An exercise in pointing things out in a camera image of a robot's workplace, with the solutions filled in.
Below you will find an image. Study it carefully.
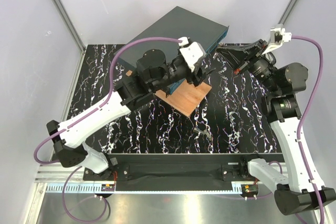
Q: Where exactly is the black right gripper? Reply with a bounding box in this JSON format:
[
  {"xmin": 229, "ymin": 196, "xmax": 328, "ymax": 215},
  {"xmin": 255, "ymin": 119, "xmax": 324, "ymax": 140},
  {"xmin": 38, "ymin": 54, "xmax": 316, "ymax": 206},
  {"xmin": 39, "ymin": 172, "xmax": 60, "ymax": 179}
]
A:
[{"xmin": 217, "ymin": 39, "xmax": 280, "ymax": 94}]

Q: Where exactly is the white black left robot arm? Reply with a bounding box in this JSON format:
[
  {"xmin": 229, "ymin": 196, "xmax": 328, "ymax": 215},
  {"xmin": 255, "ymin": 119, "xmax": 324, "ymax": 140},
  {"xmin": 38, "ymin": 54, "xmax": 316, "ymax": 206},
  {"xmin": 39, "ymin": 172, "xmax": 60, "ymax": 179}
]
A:
[{"xmin": 47, "ymin": 43, "xmax": 209, "ymax": 180}]

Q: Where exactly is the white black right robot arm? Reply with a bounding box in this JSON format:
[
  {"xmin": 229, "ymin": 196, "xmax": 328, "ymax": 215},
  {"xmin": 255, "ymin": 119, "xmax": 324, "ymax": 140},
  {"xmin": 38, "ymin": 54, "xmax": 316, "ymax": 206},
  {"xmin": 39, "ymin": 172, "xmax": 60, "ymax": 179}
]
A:
[{"xmin": 216, "ymin": 40, "xmax": 335, "ymax": 222}]

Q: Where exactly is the wooden board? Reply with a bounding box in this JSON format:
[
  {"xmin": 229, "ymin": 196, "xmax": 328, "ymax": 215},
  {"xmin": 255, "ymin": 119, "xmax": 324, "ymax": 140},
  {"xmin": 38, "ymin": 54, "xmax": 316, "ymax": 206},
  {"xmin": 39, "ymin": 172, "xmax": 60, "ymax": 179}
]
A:
[{"xmin": 125, "ymin": 70, "xmax": 212, "ymax": 118}]

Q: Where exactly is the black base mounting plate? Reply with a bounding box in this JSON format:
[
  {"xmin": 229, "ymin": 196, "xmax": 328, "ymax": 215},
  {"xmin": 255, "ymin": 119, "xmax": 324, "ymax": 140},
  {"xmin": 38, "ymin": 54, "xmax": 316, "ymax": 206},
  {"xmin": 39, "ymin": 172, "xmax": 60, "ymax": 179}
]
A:
[{"xmin": 83, "ymin": 153, "xmax": 263, "ymax": 192}]

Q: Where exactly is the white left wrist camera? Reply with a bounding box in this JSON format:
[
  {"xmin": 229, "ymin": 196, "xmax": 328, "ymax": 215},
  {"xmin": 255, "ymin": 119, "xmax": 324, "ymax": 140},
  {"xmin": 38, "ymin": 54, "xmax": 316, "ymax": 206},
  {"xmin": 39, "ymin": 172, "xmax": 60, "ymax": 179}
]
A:
[{"xmin": 179, "ymin": 37, "xmax": 206, "ymax": 73}]

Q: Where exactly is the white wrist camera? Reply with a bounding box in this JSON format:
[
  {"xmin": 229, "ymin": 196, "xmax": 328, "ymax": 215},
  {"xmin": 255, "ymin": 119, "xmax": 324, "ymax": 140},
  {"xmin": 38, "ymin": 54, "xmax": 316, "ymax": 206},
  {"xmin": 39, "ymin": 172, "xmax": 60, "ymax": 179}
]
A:
[
  {"xmin": 262, "ymin": 24, "xmax": 292, "ymax": 55},
  {"xmin": 179, "ymin": 37, "xmax": 206, "ymax": 73}
]

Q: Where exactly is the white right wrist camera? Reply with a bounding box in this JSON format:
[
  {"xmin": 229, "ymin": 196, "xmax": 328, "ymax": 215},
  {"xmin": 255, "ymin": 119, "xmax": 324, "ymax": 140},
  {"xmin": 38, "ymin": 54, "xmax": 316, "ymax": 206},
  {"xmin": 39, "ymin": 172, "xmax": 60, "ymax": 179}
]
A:
[{"xmin": 262, "ymin": 24, "xmax": 292, "ymax": 55}]

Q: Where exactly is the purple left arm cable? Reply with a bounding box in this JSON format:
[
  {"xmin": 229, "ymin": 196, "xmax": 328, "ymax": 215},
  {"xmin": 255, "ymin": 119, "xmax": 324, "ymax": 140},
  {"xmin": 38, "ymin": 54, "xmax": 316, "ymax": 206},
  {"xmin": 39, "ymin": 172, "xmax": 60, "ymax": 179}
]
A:
[{"xmin": 34, "ymin": 37, "xmax": 188, "ymax": 221}]

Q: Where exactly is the left aluminium frame post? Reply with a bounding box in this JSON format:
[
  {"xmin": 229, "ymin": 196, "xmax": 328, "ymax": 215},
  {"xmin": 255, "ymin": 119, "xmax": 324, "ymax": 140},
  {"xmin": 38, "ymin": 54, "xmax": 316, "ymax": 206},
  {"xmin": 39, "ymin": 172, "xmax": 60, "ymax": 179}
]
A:
[{"xmin": 36, "ymin": 0, "xmax": 87, "ymax": 53}]

